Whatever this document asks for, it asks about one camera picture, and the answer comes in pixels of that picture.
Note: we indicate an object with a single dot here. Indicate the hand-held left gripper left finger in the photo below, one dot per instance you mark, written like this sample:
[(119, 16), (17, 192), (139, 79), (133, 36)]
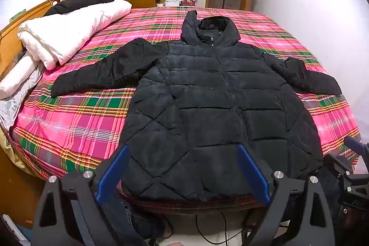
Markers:
[(112, 171)]

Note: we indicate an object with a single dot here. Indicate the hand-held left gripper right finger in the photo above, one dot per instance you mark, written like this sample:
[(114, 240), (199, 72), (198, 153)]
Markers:
[(253, 174)]

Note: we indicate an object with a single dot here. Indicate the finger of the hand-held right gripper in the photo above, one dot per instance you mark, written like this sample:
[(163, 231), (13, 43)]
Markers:
[(354, 145)]

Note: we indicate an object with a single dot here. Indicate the black puffer jacket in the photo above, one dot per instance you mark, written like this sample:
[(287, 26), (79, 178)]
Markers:
[(201, 90)]

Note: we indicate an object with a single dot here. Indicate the bed with pink plaid sheet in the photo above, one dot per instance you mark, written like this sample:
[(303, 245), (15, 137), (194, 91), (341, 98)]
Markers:
[(86, 119)]

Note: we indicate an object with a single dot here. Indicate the grey patterned cloth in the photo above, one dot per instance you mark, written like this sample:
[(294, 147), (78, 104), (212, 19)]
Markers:
[(11, 110)]

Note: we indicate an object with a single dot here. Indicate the white pillow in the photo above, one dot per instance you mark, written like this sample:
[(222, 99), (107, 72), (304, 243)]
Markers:
[(17, 76)]

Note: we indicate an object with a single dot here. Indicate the white duvet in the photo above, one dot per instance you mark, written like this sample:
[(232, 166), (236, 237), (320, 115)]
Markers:
[(72, 29)]

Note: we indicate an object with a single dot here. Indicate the wooden headboard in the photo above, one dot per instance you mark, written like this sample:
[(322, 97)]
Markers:
[(11, 32)]

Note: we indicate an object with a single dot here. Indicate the black pillow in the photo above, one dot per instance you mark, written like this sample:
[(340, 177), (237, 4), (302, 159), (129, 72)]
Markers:
[(83, 1)]

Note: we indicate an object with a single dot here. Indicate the white bag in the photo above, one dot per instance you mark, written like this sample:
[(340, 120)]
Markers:
[(172, 1)]

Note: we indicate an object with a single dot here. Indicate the printed flat box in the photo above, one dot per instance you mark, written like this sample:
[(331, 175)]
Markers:
[(188, 1)]

